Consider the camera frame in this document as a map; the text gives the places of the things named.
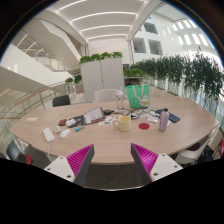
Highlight black chair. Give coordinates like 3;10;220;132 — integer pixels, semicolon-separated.
52;94;72;108

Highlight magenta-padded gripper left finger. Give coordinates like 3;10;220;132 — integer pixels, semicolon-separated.
43;143;96;188

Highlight white power strip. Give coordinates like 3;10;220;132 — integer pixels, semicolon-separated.
42;127;56;144

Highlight black cables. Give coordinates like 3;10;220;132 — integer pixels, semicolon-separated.
126;108;162;121

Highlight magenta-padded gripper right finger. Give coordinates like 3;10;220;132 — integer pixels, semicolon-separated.
130;143;184;185

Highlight green plants atop cabinet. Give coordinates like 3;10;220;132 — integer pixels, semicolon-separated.
79;51;124;65

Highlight white computer mouse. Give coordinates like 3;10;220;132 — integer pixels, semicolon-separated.
59;128;72;139

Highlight green tote bag cat print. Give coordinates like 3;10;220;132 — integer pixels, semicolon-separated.
125;84;152;110

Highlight ceiling light strips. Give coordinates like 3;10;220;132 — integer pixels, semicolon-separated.
58;0;148;41

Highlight open booklet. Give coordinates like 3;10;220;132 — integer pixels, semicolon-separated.
83;106;106;125

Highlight dark blue keyboard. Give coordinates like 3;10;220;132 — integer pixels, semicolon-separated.
155;108;181;124

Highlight glass railing with wooden rail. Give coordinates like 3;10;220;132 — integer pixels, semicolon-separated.
0;81;71;141

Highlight small potted green plant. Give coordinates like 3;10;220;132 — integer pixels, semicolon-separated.
64;75;83;95

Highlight pale yellow mug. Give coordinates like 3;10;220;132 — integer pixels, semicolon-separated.
112;115;132;132

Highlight purple drink bottle black cap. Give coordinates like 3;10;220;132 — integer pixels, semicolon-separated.
158;107;170;133

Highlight row of green hedge plants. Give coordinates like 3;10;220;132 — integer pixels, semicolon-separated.
123;49;224;113

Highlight white cabinet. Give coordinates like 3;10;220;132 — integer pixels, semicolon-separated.
80;57;126;103

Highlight white paper sheet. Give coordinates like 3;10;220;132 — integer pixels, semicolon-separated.
147;115;160;124

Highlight white chair with dark seat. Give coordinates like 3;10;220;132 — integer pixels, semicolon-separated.
174;126;221;165

